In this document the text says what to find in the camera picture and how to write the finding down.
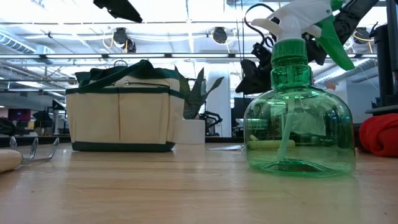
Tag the green plastic spray bottle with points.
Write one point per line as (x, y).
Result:
(298, 124)

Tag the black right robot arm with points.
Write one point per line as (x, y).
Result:
(351, 21)

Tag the black background monitor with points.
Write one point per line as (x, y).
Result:
(240, 115)

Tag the red black gardening glove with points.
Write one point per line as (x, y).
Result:
(381, 133)

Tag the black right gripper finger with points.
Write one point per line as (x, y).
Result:
(255, 79)

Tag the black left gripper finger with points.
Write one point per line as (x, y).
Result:
(119, 9)

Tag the dark red background screen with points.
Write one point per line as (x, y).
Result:
(18, 114)

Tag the beige green gardening bag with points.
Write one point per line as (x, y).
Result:
(124, 118)

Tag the snake plant in white pot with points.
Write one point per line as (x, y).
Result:
(192, 132)

